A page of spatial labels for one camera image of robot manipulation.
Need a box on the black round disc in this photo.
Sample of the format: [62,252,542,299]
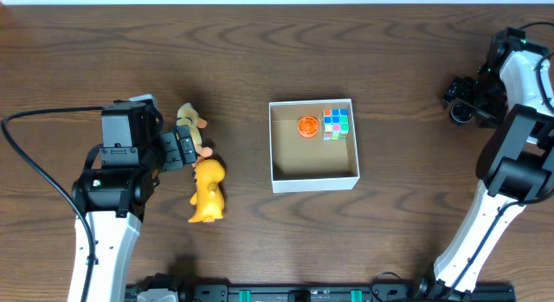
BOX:
[449,104,473,125]

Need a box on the yellow plush duck toy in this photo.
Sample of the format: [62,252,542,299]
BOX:
[177,103,213,167]

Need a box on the orange round disc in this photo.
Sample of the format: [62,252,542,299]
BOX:
[297,116,319,138]

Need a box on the colourful puzzle cube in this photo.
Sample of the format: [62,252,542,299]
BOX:
[322,108,350,141]

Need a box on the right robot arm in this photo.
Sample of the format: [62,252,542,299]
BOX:
[414,27,553,301]

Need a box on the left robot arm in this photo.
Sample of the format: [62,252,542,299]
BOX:
[68,94,197,301]

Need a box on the orange rubber dinosaur toy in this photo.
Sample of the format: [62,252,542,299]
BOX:
[188,159,225,223]

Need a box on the white cardboard box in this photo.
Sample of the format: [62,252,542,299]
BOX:
[268,99,360,193]

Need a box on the black mounting rail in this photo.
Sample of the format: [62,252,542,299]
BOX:
[123,273,517,302]

